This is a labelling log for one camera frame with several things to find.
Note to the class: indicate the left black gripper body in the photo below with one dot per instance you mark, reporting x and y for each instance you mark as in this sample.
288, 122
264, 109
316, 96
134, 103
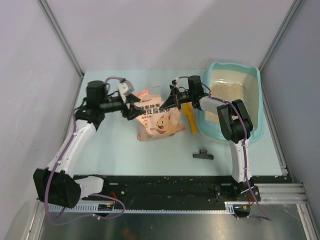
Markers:
113, 104

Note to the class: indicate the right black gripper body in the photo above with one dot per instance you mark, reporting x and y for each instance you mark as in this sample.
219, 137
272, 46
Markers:
185, 96

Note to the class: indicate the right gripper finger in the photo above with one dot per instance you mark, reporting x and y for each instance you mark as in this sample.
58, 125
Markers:
171, 103
173, 94

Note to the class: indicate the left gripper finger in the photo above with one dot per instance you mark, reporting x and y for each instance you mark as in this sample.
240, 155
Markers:
131, 98
131, 113

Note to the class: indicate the yellow plastic litter scoop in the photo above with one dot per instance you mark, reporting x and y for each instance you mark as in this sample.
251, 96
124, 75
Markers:
187, 110

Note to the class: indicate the pink cat litter bag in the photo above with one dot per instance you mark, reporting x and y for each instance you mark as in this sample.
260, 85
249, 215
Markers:
156, 122

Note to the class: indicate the black bag clip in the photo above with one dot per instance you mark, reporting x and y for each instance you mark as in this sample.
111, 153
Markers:
203, 154

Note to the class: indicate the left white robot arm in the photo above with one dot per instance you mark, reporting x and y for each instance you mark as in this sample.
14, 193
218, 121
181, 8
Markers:
55, 184

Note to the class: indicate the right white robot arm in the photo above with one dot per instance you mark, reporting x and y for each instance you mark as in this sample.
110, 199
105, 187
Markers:
234, 120

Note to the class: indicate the clean litter in box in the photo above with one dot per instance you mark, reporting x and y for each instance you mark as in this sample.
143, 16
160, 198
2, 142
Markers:
231, 92

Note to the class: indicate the teal plastic litter box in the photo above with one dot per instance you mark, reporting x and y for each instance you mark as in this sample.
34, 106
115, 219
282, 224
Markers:
250, 78

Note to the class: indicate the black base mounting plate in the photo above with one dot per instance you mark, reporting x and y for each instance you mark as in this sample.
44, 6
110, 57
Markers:
217, 187

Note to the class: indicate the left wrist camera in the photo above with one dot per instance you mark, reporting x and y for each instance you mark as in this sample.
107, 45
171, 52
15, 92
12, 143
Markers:
125, 87

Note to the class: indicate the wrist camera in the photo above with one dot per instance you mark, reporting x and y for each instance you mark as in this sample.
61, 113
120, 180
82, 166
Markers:
175, 83
125, 87

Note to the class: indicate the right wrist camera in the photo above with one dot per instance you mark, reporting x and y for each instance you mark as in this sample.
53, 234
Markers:
175, 83

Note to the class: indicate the grey slotted cable duct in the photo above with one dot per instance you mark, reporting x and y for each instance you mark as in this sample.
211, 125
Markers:
153, 207

